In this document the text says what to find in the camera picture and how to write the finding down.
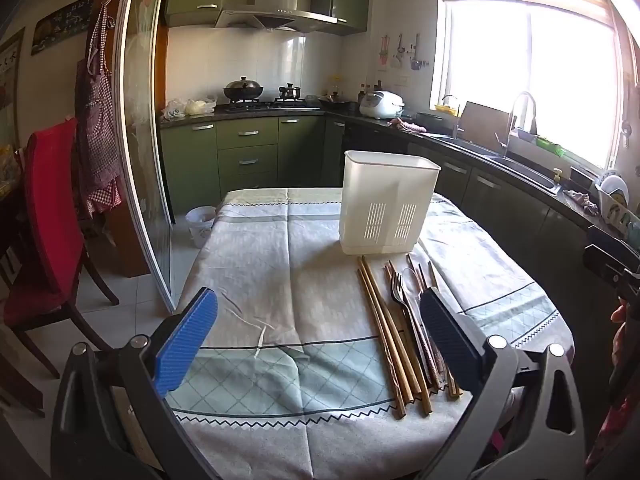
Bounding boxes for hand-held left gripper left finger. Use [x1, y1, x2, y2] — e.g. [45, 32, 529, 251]
[50, 286, 222, 480]

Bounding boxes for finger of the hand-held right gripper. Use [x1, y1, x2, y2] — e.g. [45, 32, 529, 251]
[582, 244, 635, 287]
[587, 226, 640, 262]

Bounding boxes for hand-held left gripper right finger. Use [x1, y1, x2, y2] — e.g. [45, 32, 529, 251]
[420, 291, 587, 480]

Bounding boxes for pale spoon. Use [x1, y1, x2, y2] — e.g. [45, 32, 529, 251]
[402, 268, 441, 376]

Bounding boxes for white plastic utensil holder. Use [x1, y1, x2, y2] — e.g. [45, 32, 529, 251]
[339, 150, 442, 257]

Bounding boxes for dish rack with plates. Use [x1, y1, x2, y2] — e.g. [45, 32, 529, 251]
[594, 172, 640, 237]

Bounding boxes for grey dishcloth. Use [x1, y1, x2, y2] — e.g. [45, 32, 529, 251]
[562, 188, 599, 217]

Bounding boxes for metal fork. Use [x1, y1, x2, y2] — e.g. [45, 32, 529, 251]
[390, 270, 435, 378]

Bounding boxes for green sponge pack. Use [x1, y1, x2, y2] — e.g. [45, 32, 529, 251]
[536, 134, 567, 157]

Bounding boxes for white trash bin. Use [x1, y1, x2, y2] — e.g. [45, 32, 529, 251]
[185, 206, 217, 250]

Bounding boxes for steel sink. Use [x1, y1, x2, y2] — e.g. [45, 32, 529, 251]
[425, 132, 564, 197]

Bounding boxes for checked grey-green tablecloth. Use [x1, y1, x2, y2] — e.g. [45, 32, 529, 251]
[167, 187, 576, 480]

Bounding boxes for red floral garment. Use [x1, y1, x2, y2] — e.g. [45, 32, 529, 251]
[584, 394, 640, 472]

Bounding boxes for tall steel faucet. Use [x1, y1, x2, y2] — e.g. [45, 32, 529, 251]
[496, 91, 538, 159]

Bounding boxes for wooden cutting board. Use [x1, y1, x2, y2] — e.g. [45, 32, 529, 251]
[459, 101, 513, 149]

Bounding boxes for window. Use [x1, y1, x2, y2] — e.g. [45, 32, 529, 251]
[439, 0, 622, 172]

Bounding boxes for red wooden chair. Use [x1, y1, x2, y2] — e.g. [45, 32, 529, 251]
[2, 117, 121, 381]

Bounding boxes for green base cabinets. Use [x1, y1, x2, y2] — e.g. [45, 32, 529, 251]
[160, 111, 616, 281]

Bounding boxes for small steel faucet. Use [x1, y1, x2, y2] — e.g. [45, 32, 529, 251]
[441, 94, 462, 139]

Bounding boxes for sliding glass door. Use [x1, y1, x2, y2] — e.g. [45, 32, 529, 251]
[112, 0, 177, 312]

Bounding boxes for pink cloth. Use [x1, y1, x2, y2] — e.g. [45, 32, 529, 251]
[388, 117, 427, 135]

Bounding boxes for white plastic bags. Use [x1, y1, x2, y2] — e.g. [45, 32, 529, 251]
[160, 97, 217, 120]

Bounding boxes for red checked apron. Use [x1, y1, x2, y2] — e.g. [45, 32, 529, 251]
[75, 2, 124, 217]

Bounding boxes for white rice cooker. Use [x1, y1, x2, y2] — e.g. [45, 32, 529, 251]
[358, 90, 405, 121]

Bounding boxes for gas stove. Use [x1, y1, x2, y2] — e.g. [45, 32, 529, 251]
[222, 99, 321, 113]

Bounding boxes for black wok with lid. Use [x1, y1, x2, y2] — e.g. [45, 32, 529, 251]
[223, 77, 265, 102]

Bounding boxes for dark sauce bottles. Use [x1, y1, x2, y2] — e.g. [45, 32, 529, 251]
[357, 79, 384, 102]

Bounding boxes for hanging kitchen tools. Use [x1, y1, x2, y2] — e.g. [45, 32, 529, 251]
[377, 32, 429, 72]

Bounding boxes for framed wall picture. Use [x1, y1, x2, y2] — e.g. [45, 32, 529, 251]
[0, 27, 26, 137]

